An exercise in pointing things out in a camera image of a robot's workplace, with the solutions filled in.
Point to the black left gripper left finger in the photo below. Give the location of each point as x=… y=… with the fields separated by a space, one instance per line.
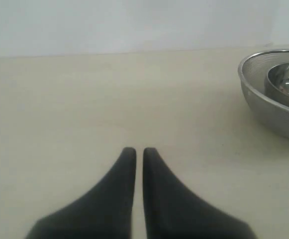
x=104 y=212

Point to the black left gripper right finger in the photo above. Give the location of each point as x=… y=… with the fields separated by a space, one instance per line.
x=173 y=211

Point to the small stainless steel bowl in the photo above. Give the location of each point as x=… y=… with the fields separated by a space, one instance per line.
x=277 y=84

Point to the stainless steel mesh colander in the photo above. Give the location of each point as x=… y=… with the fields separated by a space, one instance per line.
x=252 y=71

